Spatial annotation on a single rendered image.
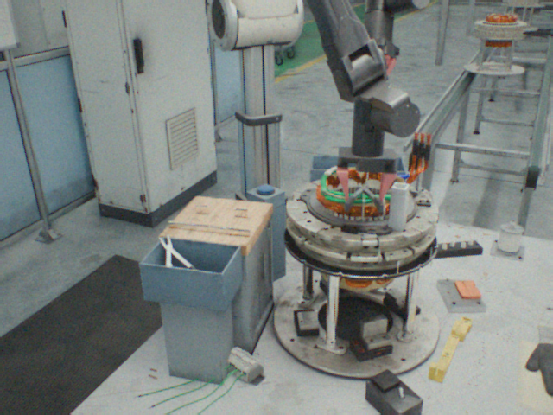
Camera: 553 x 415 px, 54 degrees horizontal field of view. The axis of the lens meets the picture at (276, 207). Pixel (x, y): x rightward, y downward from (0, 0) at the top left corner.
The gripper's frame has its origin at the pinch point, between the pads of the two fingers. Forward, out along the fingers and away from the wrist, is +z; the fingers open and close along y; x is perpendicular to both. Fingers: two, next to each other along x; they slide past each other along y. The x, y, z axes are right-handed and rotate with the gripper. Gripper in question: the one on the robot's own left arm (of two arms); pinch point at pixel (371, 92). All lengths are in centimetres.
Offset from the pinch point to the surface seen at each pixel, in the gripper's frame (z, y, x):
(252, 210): 26.5, -0.1, 25.3
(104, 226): 68, 143, 224
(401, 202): 20.9, -2.1, -8.7
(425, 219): 24.2, 7.1, -11.3
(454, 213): 42, 261, 34
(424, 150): 10.5, 9.7, -9.0
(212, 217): 28.5, -6.7, 31.2
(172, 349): 55, -18, 31
